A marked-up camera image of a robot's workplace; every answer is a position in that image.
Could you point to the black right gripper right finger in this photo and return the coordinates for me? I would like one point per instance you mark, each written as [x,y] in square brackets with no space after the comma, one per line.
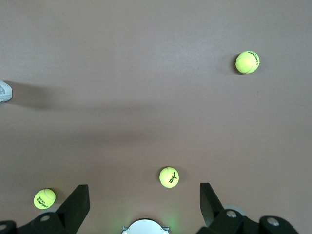
[214,214]

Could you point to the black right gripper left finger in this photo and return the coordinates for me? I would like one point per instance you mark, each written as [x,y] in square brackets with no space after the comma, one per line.
[73,212]

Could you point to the brown table mat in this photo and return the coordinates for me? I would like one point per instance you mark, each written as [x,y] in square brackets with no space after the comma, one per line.
[146,97]

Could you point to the yellow Wilson tennis ball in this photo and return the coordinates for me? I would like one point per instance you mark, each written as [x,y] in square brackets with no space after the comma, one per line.
[169,177]
[247,62]

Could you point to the white blue tennis ball can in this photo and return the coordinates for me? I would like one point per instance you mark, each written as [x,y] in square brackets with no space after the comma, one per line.
[5,91]

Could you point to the yellow HEAD tennis ball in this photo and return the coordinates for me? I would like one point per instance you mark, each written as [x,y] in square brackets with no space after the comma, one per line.
[44,198]

